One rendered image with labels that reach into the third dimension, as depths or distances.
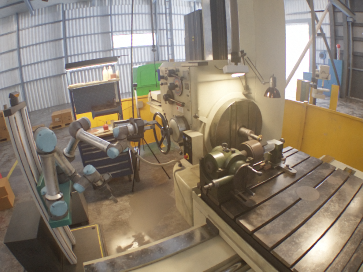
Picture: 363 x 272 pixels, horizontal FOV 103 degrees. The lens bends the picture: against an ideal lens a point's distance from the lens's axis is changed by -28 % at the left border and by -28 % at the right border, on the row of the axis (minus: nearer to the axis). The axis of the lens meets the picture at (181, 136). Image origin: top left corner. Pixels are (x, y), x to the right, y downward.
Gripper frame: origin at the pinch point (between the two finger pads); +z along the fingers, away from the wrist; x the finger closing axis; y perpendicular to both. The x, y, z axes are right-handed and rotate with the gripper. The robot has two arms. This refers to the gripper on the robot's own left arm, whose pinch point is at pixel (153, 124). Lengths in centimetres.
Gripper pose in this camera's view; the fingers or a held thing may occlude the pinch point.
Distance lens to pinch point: 157.1
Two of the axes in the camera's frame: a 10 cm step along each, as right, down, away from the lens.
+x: 2.7, -4.8, -8.3
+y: 3.7, 8.5, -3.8
